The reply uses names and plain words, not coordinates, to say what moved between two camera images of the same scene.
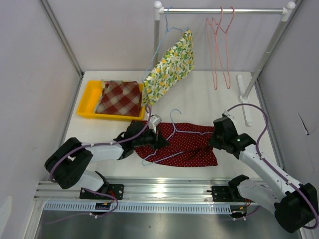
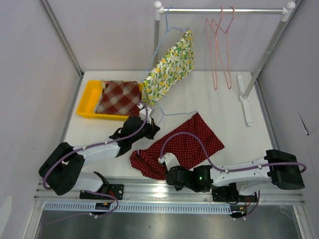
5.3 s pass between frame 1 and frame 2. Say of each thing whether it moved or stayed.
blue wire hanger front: stayed
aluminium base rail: stayed
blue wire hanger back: moved
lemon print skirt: stayed
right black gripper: moved
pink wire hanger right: stayed
